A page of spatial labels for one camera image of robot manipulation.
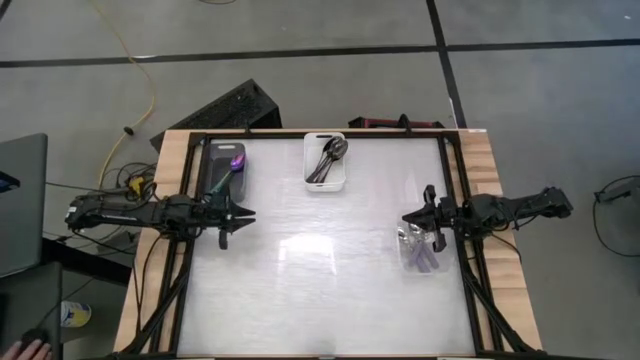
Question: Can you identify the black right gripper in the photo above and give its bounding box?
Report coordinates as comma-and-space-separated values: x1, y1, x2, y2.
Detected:
400, 184, 467, 255

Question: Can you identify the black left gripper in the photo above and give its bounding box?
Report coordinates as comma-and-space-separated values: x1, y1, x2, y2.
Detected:
201, 185, 258, 251

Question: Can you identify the iridescent rainbow spoon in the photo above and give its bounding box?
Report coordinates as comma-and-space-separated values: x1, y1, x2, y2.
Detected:
208, 152, 247, 194

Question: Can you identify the chrome dome foreground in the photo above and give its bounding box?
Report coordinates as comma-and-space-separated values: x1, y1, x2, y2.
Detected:
317, 144, 346, 184

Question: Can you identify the clear plastic bin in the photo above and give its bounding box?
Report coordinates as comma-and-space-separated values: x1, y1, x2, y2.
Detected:
397, 219, 449, 275

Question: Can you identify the dark gray plastic bin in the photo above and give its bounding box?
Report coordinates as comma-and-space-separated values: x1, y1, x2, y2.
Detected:
202, 141, 249, 204

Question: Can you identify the white plastic bin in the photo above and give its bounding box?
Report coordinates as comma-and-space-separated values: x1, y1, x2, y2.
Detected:
302, 131, 347, 194

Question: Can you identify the red black clamp tool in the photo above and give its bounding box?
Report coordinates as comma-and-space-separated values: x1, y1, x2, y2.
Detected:
348, 113, 445, 130

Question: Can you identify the black perforated box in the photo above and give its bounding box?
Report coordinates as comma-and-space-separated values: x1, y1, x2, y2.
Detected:
149, 78, 284, 153

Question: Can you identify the yellow white can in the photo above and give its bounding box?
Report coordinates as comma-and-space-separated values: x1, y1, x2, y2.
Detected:
60, 300, 93, 329

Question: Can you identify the gray floor device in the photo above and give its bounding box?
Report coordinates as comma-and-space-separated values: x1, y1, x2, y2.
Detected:
594, 175, 640, 204

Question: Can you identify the gray laptop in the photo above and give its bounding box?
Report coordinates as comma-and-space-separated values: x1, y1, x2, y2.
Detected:
0, 132, 50, 279

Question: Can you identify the black desk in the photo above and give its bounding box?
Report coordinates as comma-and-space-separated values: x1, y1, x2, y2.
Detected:
0, 237, 134, 360

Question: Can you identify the blue object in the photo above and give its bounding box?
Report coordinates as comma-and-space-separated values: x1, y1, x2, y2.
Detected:
0, 171, 21, 195

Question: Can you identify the black computer mouse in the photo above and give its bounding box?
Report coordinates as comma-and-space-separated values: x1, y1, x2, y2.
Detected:
19, 327, 47, 346

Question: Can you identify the person's hand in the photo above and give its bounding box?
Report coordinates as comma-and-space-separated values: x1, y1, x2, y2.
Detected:
0, 338, 54, 360

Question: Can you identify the black aluminium table frame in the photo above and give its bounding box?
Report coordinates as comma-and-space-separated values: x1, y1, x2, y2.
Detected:
107, 128, 546, 360

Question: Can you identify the black cable loop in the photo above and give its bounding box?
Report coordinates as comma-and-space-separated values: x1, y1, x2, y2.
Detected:
592, 174, 640, 259

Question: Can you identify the yellow cable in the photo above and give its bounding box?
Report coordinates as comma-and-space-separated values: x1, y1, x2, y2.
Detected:
88, 0, 157, 189

